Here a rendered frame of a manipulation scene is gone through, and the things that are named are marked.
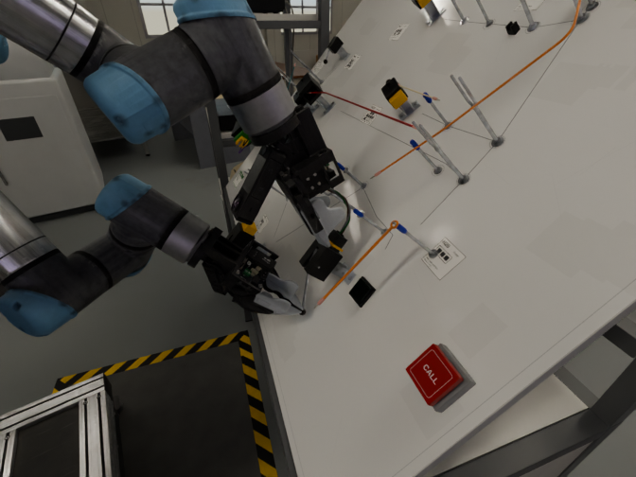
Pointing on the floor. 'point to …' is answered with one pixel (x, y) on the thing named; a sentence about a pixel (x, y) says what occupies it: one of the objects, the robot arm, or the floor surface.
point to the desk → (194, 127)
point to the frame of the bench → (544, 441)
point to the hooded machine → (44, 141)
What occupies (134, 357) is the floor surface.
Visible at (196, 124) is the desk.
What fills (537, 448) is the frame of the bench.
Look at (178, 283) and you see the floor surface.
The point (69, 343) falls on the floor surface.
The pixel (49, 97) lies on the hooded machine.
